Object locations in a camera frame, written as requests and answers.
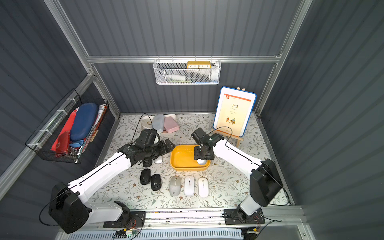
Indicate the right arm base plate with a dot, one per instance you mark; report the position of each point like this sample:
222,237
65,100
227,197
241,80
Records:
238,217

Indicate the black mouse with logo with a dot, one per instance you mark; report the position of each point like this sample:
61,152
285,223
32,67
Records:
156,183

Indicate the black wire side basket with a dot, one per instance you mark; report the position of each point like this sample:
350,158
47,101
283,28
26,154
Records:
42,139

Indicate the blue pencil case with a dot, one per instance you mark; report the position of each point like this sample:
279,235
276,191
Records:
84,121

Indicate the white tray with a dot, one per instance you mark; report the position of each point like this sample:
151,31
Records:
164,133

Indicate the grey pencil case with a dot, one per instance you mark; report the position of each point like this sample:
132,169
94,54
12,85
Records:
158,123

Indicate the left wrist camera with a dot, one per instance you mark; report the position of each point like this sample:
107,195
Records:
148,137

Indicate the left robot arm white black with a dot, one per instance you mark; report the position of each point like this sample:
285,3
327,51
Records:
68,205

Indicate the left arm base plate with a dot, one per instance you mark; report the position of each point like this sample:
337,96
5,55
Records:
127,220

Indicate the red folder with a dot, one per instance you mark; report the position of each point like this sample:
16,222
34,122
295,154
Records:
62,143

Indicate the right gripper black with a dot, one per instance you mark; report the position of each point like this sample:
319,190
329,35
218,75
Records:
202,153

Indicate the black mouse lower left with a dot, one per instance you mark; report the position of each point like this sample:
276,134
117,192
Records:
145,177

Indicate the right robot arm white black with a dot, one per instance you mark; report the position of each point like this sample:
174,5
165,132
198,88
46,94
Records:
265,181

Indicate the pink box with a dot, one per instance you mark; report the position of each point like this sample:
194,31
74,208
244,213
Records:
170,125

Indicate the black mouse upper left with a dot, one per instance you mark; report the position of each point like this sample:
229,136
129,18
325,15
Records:
147,163

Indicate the grey white mouse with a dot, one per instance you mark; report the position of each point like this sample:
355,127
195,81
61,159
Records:
175,186

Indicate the silver mouse row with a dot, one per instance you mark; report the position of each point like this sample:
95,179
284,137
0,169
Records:
202,162

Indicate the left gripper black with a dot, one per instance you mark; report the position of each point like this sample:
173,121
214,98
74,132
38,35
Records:
162,147

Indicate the yellow plastic storage box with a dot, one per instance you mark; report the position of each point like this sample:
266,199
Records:
182,159

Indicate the white tape roll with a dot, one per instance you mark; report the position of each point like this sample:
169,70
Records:
146,124

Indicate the yellow clock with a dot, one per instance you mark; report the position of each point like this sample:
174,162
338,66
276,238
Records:
199,65

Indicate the white wire wall basket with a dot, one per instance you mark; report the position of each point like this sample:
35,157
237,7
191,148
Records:
175,72

